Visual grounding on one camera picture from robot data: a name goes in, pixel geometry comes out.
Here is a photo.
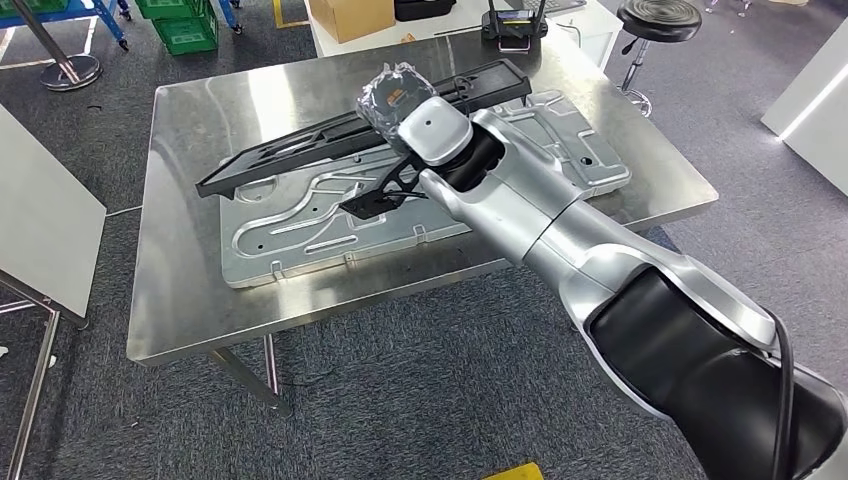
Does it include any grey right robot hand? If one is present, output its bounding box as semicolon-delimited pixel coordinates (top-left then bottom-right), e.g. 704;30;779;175
355;62;439;157

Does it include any long black plastic frame part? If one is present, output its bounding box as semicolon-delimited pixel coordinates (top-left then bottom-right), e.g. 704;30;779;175
195;58;533;200

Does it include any stainless steel workbench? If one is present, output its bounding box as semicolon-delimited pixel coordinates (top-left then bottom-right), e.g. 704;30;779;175
125;26;720;419

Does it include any cardboard box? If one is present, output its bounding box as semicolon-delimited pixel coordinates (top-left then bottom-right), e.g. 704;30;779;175
307;0;397;44

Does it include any black bag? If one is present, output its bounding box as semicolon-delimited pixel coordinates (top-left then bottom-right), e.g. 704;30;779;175
394;0;458;22

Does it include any white table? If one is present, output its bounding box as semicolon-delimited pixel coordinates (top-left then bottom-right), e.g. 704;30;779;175
304;0;624;68

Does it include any black router with antennas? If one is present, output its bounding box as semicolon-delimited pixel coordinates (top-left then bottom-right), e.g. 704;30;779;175
481;0;550;54

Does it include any stamped grey metal plate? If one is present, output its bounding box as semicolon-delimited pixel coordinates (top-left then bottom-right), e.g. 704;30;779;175
218;89;632;289

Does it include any green plastic crate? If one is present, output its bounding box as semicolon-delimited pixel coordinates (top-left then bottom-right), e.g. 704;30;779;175
134;0;200;20
152;3;220;56

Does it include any black stool with chrome base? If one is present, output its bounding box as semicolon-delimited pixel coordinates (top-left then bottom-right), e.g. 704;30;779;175
616;0;704;119

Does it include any blue metal trolley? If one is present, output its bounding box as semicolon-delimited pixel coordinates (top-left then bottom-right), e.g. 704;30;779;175
0;0;243;53

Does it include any yellow floor tape marking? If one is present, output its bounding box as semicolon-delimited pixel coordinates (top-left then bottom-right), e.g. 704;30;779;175
483;462;545;480

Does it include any white display plinth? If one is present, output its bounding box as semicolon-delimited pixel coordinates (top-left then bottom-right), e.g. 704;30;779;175
760;16;848;197

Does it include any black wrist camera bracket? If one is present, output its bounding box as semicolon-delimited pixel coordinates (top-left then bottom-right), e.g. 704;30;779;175
339;153;432;221

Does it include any chrome stanchion post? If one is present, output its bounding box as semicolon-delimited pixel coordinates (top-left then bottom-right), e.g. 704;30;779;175
9;0;104;92

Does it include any white panel with metal frame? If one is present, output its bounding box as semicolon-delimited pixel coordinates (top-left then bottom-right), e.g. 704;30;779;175
0;105;107;480

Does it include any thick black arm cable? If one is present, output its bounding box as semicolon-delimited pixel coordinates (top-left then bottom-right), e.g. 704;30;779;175
770;311;796;480

